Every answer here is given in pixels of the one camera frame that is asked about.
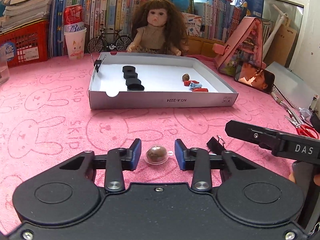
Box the black binder clip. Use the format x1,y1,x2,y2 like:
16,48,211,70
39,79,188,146
207,135,226,155
91,54,106,73

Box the light blue hair clip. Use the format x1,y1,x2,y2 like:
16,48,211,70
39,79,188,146
189,83,202,90

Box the black round cap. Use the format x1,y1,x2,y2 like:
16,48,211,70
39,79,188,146
127,83,144,91
124,72,138,79
126,78,141,86
122,65,136,73

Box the brown nut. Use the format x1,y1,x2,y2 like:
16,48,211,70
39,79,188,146
182,74,190,81

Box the white cardboard tray box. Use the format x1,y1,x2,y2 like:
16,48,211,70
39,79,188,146
88,53,238,109

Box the smartphone with video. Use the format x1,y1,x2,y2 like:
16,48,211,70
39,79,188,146
234,61,275,94

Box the pink mat with bunnies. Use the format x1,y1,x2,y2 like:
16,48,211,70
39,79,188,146
0,51,318,234

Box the black binder clip on tray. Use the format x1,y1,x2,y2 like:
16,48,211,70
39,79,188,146
91,54,106,73

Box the wooden drawer organizer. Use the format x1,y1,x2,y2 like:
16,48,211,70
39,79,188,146
187,36,224,58

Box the pink triangular dollhouse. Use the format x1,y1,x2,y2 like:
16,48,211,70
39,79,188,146
213,16,266,76

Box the miniature black bicycle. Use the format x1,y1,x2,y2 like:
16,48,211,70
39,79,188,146
87,28,132,54

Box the white paper cup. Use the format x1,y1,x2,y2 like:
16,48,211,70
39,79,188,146
64,28,87,60

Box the brown haired doll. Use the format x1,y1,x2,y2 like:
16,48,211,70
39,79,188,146
126,0,188,56

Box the colourful stationery box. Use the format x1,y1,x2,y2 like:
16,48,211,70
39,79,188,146
182,12,202,37

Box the red plastic basket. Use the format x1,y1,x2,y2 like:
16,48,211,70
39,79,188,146
1,20,49,68

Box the red beer can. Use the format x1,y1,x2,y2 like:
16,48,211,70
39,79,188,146
63,4,84,33

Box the blue round plush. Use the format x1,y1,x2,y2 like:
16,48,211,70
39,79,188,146
173,0,190,11

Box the stack of books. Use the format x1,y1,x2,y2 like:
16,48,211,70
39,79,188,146
1,0,53,33

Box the red handled scissors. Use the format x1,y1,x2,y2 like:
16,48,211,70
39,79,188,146
285,116,319,139

